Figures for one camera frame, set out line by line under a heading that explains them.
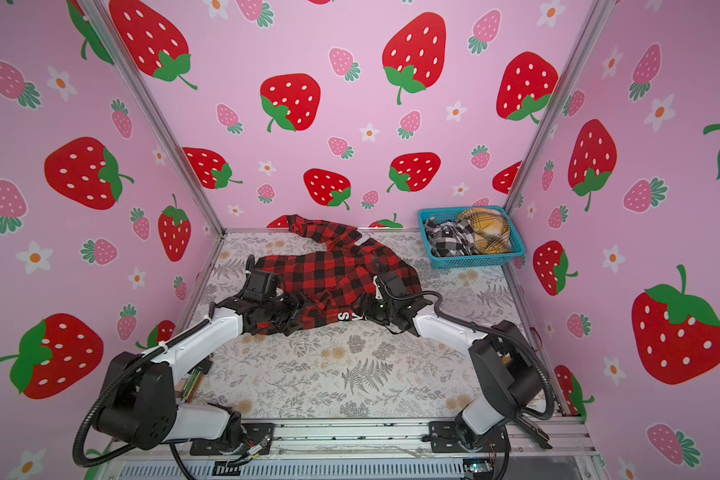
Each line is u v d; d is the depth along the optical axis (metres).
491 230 1.07
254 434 0.75
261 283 0.69
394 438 0.75
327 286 1.04
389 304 0.68
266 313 0.68
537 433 0.74
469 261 1.04
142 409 0.43
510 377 0.45
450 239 1.06
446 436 0.74
